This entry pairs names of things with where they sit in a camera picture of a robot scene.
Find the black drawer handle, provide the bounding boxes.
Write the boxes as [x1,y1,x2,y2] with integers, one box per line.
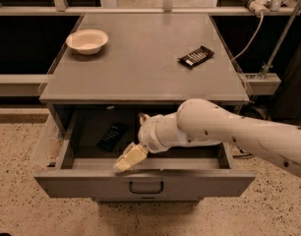
[129,181,164,194]

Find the open grey top drawer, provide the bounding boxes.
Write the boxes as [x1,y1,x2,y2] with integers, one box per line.
[34,110,255,203]

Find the white power cable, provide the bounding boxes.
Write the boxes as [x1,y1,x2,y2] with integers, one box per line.
[230,12,265,63]

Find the diagonal metal rod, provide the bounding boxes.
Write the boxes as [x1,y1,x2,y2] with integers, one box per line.
[257,0,301,79]

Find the grey metal drawer cabinet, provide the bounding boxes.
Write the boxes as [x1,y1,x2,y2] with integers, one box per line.
[38,13,250,204]

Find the white power strip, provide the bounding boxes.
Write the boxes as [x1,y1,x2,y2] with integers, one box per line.
[242,0,271,17]

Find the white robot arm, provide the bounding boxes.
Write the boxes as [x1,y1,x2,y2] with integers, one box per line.
[114,98,301,178]

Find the black snack bar wrapper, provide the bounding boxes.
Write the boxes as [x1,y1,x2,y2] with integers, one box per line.
[178,45,214,69]

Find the white paper bowl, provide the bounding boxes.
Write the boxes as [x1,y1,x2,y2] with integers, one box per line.
[66,29,108,55]

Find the black floor cables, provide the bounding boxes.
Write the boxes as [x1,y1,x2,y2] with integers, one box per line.
[232,103,270,159]

